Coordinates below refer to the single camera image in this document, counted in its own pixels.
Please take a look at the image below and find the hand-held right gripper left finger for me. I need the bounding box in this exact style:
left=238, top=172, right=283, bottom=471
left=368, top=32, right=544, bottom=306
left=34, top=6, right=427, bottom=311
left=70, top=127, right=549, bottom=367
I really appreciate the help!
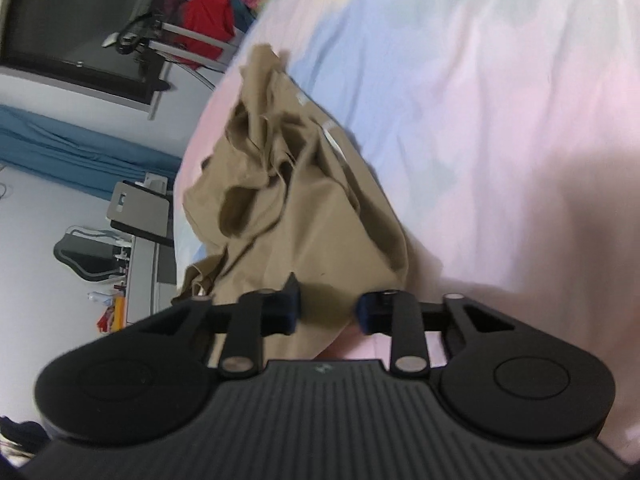
left=135, top=272, right=302, bottom=380

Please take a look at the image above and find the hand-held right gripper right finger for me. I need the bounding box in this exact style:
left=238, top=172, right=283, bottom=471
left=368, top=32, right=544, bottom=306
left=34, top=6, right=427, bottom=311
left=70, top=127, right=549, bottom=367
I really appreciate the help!
left=356, top=289, right=516, bottom=376

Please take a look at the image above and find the khaki garment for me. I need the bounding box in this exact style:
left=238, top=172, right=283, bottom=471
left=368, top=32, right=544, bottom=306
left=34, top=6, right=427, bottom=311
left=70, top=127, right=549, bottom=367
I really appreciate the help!
left=171, top=42, right=412, bottom=361

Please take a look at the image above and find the white-backed black chair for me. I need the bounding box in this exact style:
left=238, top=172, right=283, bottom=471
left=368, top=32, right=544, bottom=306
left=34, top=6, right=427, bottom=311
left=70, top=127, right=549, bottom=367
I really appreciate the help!
left=106, top=172, right=176, bottom=301

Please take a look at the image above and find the wavy vanity mirror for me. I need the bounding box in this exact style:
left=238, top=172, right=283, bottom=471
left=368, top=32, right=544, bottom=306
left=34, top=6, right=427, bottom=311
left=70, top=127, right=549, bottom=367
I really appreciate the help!
left=54, top=226, right=126, bottom=283

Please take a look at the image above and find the pastel printed blanket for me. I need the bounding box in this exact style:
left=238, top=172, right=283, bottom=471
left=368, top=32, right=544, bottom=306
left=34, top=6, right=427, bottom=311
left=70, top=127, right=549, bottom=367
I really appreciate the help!
left=172, top=0, right=640, bottom=466

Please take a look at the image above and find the narrow blue curtain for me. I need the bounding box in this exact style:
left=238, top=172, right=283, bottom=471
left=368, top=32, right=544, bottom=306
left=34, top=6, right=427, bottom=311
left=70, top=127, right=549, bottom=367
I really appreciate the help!
left=0, top=105, right=183, bottom=201

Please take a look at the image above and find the red garment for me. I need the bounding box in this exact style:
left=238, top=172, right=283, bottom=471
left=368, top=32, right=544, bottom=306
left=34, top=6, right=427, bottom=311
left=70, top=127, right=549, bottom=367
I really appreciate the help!
left=180, top=0, right=236, bottom=66

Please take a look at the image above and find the garment steamer stand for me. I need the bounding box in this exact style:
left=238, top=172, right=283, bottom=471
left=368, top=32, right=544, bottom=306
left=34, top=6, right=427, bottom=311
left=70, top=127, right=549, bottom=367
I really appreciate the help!
left=100, top=10, right=241, bottom=91

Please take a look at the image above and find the dark window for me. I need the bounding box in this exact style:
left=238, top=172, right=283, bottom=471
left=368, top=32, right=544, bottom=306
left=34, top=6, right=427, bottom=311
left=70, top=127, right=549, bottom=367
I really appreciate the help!
left=0, top=0, right=173, bottom=121

